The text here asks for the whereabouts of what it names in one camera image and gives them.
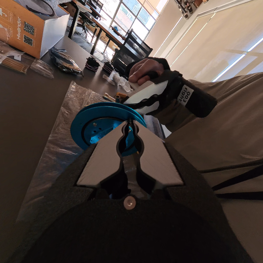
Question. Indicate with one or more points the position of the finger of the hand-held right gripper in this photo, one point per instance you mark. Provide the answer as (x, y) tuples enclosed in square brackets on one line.
[(150, 107), (150, 91)]

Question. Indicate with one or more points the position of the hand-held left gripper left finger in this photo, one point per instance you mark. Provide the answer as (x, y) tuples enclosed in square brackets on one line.
[(98, 164)]

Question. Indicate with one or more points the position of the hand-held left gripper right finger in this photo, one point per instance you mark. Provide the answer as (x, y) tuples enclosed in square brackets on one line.
[(160, 164)]

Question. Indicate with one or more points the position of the teal round turntable base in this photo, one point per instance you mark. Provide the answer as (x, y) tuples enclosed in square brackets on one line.
[(82, 123)]

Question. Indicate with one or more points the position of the person's right hand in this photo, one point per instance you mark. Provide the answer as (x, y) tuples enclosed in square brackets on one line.
[(143, 68)]

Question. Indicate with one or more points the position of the crumpled clear wrapper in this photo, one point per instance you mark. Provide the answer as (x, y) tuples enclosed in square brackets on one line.
[(121, 82)]

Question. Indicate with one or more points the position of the large clear plastic bag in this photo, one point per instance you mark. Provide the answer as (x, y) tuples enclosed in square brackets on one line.
[(61, 156)]

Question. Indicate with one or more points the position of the black office chair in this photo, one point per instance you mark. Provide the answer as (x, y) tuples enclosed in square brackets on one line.
[(133, 51)]

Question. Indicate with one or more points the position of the person's beige jacket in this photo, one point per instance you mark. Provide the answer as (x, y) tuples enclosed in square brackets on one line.
[(226, 143)]

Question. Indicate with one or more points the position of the black servo motor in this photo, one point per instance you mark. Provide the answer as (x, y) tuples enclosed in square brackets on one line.
[(92, 64), (108, 67)]

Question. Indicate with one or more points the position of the wooden background table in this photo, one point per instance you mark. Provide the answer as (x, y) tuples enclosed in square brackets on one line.
[(86, 14), (108, 30)]

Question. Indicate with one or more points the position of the large window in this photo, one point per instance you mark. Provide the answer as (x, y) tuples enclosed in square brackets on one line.
[(131, 14)]

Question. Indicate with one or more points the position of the ceiling pipes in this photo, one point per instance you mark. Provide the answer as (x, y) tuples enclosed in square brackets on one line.
[(189, 8)]

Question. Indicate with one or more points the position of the pile of small parts bags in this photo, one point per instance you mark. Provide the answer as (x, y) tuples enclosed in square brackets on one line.
[(16, 63)]

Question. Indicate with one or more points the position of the orange cardboard box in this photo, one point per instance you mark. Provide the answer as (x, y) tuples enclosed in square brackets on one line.
[(14, 30)]

